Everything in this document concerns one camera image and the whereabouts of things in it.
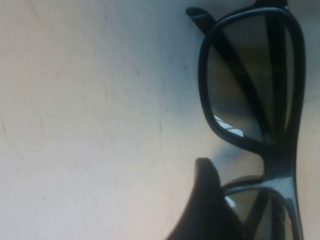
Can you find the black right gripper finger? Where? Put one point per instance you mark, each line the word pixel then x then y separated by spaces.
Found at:
pixel 202 212

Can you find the black-framed glasses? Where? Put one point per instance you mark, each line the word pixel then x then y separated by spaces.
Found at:
pixel 275 172

